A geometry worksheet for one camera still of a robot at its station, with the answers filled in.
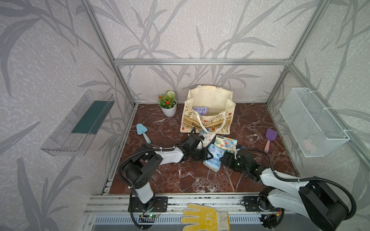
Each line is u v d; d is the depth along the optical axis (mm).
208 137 921
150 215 707
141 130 1031
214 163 823
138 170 477
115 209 735
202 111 961
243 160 687
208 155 826
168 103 1019
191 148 720
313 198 417
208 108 1010
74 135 632
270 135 1003
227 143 910
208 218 695
